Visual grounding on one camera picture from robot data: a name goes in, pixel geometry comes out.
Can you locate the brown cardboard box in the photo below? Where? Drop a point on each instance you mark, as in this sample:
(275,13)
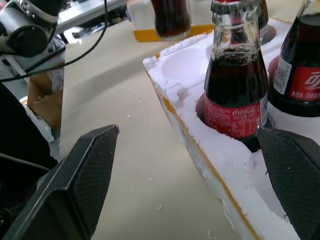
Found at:
(47,100)

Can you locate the black robot body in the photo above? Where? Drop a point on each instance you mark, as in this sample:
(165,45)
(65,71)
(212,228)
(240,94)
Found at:
(20,130)

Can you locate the white foam crate, yellow tape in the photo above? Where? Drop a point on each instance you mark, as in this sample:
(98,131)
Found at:
(225,155)

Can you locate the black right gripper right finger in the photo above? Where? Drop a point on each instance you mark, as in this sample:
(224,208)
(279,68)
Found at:
(295,175)

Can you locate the glass cola bottle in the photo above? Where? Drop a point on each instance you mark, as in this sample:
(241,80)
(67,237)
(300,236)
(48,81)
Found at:
(300,75)
(235,95)
(171,20)
(263,22)

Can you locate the grey background desk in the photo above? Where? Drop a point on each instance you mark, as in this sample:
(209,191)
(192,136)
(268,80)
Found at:
(85,15)

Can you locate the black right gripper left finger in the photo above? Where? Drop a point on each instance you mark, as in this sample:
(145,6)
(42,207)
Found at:
(62,190)

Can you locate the white foam box, yellow tape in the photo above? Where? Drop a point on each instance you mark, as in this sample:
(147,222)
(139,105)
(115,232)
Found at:
(142,25)

